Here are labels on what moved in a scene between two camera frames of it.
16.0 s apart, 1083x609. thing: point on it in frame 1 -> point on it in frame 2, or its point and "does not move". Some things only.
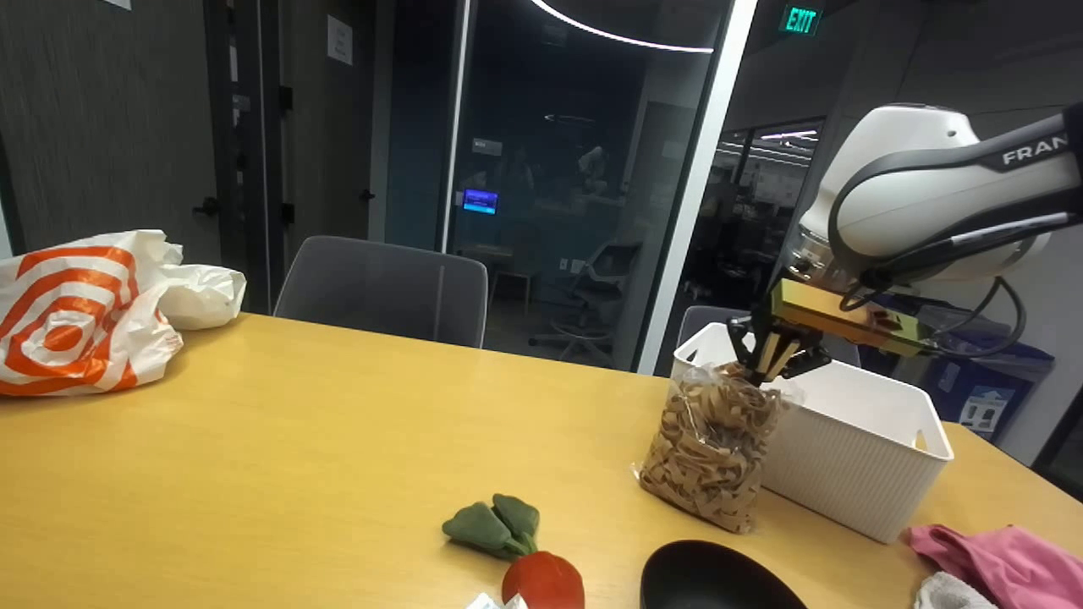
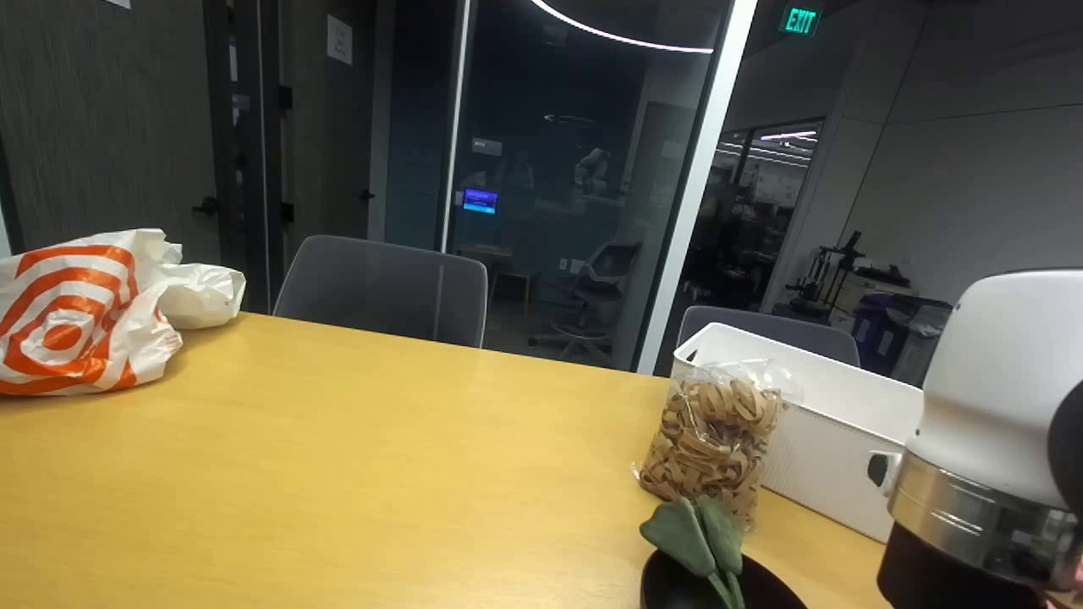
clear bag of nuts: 712,441 does not move
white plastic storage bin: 848,446 does not move
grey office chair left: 393,290 does not move
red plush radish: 509,526 -> 702,534
